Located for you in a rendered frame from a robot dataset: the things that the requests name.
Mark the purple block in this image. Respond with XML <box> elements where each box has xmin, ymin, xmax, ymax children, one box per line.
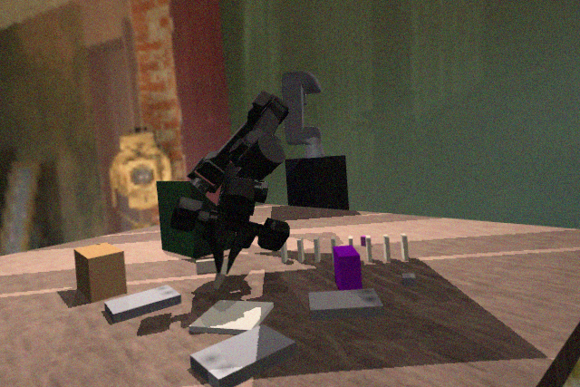
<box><xmin>333</xmin><ymin>245</ymin><xmax>363</xmax><ymax>291</ymax></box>

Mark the white flat bar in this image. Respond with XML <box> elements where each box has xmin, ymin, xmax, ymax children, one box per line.
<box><xmin>104</xmin><ymin>285</ymin><xmax>182</xmax><ymax>324</ymax></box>

